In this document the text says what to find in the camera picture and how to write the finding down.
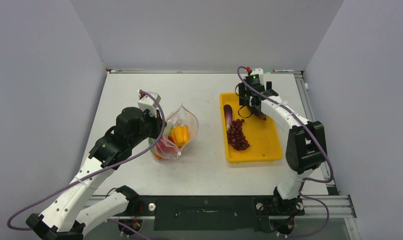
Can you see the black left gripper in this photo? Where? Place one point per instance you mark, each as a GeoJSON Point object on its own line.
{"type": "Point", "coordinates": [157, 123]}

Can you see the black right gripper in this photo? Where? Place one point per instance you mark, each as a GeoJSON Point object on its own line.
{"type": "Point", "coordinates": [244, 94]}

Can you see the green cabbage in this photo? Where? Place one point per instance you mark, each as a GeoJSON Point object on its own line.
{"type": "Point", "coordinates": [168, 128]}

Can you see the red tomato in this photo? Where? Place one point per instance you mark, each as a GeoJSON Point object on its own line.
{"type": "Point", "coordinates": [167, 147]}

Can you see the yellow plastic tray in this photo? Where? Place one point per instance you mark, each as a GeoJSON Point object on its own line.
{"type": "Point", "coordinates": [262, 135]}

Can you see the clear zip top bag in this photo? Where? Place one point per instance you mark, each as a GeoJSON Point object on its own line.
{"type": "Point", "coordinates": [182, 116]}

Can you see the yellow bell pepper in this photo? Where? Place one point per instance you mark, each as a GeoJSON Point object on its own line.
{"type": "Point", "coordinates": [180, 135]}

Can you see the dark purple eggplant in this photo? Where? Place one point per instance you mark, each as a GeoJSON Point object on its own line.
{"type": "Point", "coordinates": [259, 114]}

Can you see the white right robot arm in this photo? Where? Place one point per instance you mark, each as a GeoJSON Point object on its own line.
{"type": "Point", "coordinates": [306, 144]}

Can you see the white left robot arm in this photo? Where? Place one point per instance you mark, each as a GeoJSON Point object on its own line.
{"type": "Point", "coordinates": [66, 218]}

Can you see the slim purple white eggplant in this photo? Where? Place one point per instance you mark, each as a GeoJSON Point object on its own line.
{"type": "Point", "coordinates": [228, 116]}

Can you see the red grape bunch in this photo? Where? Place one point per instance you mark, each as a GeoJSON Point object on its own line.
{"type": "Point", "coordinates": [235, 135]}

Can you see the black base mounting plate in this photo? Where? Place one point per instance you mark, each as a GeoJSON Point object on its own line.
{"type": "Point", "coordinates": [214, 212]}

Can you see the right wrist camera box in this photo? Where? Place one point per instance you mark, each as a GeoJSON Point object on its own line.
{"type": "Point", "coordinates": [255, 72]}

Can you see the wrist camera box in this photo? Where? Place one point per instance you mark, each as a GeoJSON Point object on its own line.
{"type": "Point", "coordinates": [146, 104]}
{"type": "Point", "coordinates": [255, 72]}

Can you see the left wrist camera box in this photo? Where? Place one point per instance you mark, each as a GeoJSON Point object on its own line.
{"type": "Point", "coordinates": [146, 104]}

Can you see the aluminium frame rail back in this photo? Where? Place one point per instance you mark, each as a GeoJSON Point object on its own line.
{"type": "Point", "coordinates": [145, 71]}

